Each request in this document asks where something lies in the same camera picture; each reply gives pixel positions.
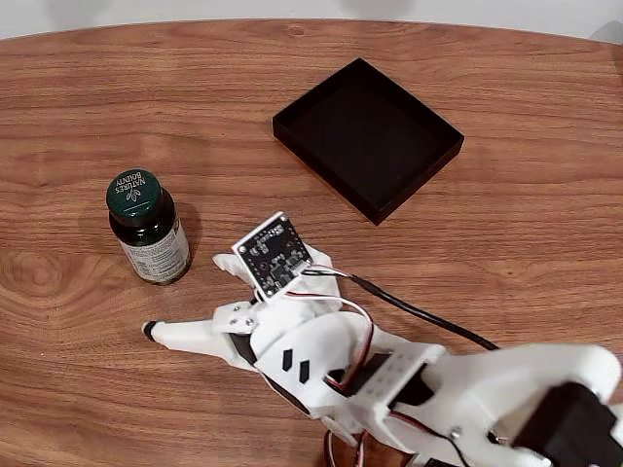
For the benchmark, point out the green-capped pill bottle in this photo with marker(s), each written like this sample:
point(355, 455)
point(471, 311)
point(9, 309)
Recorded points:
point(146, 228)

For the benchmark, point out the shallow black box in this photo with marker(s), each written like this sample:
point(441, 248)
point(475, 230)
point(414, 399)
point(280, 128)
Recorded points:
point(365, 141)

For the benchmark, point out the camera board on white bracket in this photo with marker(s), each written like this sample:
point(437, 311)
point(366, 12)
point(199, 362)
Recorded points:
point(272, 253)

